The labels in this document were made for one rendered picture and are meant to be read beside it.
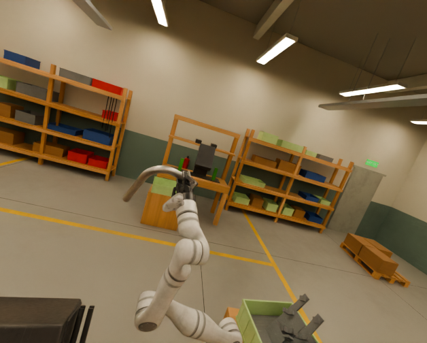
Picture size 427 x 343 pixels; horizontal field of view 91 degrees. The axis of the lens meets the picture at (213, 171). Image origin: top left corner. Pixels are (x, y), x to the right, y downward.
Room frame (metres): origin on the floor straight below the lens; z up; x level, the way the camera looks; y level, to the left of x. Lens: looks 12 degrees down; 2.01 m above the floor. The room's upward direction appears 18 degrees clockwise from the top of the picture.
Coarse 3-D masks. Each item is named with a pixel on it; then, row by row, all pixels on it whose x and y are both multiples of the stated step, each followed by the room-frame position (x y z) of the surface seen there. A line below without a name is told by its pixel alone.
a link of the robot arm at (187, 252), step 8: (184, 240) 0.55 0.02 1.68; (192, 240) 0.56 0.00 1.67; (176, 248) 0.54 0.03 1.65; (184, 248) 0.52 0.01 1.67; (192, 248) 0.53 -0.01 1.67; (200, 248) 0.55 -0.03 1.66; (176, 256) 0.53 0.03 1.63; (184, 256) 0.52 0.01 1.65; (192, 256) 0.52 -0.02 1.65; (200, 256) 0.54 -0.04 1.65; (176, 264) 0.53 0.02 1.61; (184, 264) 0.52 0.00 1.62; (192, 264) 0.54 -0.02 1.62; (176, 272) 0.53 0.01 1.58; (184, 272) 0.55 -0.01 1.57; (176, 280) 0.54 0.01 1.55; (184, 280) 0.55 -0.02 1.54
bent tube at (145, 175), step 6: (150, 168) 0.75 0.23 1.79; (156, 168) 0.75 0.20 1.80; (162, 168) 0.76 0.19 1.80; (168, 168) 0.77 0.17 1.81; (174, 168) 0.79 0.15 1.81; (144, 174) 0.75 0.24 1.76; (150, 174) 0.75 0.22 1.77; (174, 174) 0.78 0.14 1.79; (180, 174) 0.80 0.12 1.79; (138, 180) 0.76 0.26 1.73; (144, 180) 0.76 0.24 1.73; (132, 186) 0.77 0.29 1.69; (138, 186) 0.77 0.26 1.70; (126, 192) 0.79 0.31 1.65; (132, 192) 0.78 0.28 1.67; (126, 198) 0.79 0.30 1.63
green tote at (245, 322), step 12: (252, 300) 1.26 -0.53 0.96; (264, 300) 1.30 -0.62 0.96; (240, 312) 1.22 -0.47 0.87; (252, 312) 1.27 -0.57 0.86; (264, 312) 1.30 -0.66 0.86; (276, 312) 1.33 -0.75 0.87; (240, 324) 1.18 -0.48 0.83; (252, 324) 1.08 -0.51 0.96; (252, 336) 1.04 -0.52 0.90; (312, 336) 1.13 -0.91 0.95
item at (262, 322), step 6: (252, 318) 1.23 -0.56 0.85; (258, 318) 1.24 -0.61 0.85; (264, 318) 1.26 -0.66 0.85; (270, 318) 1.28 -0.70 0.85; (276, 318) 1.29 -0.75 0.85; (258, 324) 1.20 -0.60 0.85; (264, 324) 1.22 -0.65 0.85; (270, 324) 1.23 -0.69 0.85; (258, 330) 1.15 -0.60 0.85; (264, 330) 1.17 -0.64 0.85; (264, 336) 1.12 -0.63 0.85; (264, 342) 1.08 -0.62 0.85; (270, 342) 1.09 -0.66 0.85
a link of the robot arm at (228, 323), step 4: (224, 320) 0.79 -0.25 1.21; (228, 320) 0.79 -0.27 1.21; (232, 320) 0.80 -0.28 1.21; (220, 324) 0.78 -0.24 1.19; (224, 324) 0.78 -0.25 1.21; (228, 324) 0.77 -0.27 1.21; (232, 324) 0.78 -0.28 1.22; (236, 324) 0.79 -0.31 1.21; (224, 328) 0.76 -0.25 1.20; (228, 328) 0.76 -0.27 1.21; (232, 328) 0.76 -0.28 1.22; (236, 328) 0.77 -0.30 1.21
